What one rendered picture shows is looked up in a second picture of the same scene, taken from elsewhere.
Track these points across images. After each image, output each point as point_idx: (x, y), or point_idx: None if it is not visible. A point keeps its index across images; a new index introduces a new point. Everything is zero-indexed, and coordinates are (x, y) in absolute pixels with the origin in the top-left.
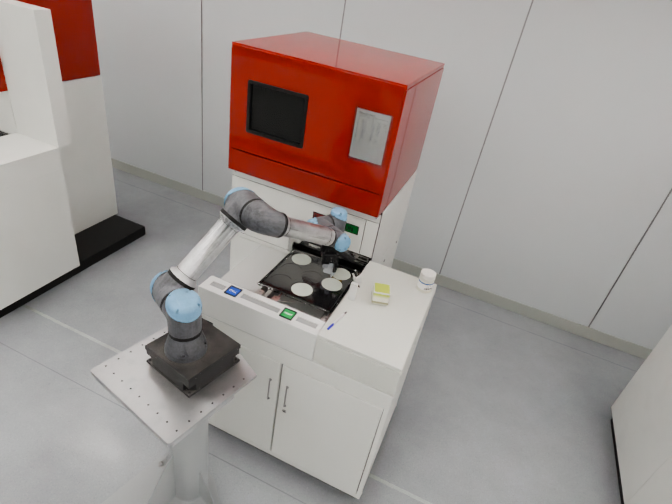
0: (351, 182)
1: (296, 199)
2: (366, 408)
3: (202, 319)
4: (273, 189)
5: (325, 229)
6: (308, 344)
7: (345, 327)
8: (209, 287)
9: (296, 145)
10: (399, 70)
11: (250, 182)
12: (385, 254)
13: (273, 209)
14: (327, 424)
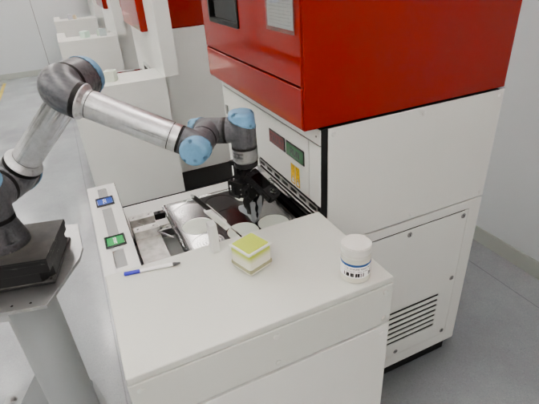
0: (275, 71)
1: (257, 111)
2: None
3: (59, 224)
4: (243, 99)
5: (160, 122)
6: None
7: (149, 281)
8: (92, 192)
9: (234, 25)
10: None
11: (231, 92)
12: (410, 224)
13: (63, 74)
14: None
